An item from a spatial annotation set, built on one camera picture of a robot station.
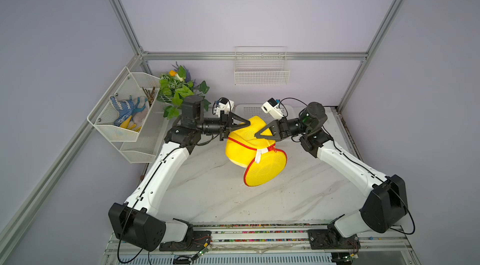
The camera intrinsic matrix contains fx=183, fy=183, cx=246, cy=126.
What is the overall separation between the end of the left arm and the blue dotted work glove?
0.41 meters

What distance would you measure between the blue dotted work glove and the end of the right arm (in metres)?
0.52

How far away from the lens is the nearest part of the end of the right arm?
1.89ft

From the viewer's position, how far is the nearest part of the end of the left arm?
1.89 ft

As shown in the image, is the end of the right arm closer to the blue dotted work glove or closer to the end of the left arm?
the end of the left arm

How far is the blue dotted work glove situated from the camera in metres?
0.71

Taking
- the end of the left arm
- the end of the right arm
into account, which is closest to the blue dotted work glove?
the end of the left arm
